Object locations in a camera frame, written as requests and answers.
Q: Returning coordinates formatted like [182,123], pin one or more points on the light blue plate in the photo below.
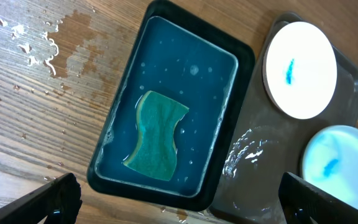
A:
[330,162]

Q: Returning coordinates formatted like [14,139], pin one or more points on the white plate top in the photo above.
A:
[300,70]

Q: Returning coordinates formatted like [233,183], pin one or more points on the green yellow sponge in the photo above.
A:
[155,153]

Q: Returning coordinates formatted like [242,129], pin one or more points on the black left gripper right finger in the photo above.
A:
[302,202]

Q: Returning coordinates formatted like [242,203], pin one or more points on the black water basin tray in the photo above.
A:
[185,58]

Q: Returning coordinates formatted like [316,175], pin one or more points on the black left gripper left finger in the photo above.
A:
[58,201]

